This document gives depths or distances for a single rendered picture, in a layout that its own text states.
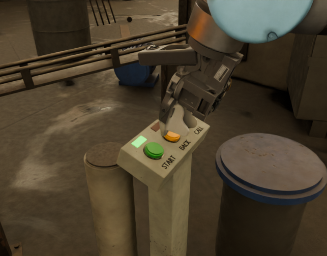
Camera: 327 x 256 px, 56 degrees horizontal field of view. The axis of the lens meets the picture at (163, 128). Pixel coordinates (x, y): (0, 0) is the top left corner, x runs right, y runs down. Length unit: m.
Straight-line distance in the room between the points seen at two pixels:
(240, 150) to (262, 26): 0.71
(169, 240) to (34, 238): 0.67
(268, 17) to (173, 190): 0.50
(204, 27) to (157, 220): 0.52
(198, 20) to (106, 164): 0.43
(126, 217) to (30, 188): 0.81
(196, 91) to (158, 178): 0.20
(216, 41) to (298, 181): 0.56
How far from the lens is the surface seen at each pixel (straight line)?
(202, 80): 0.50
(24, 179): 1.66
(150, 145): 0.63
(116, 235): 0.90
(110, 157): 0.77
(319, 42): 1.82
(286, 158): 0.98
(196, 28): 0.45
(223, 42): 0.45
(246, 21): 0.30
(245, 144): 1.01
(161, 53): 0.52
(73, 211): 1.41
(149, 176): 0.62
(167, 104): 0.51
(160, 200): 0.76
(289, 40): 2.48
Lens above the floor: 0.96
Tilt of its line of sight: 30 degrees down
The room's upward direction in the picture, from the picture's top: straight up
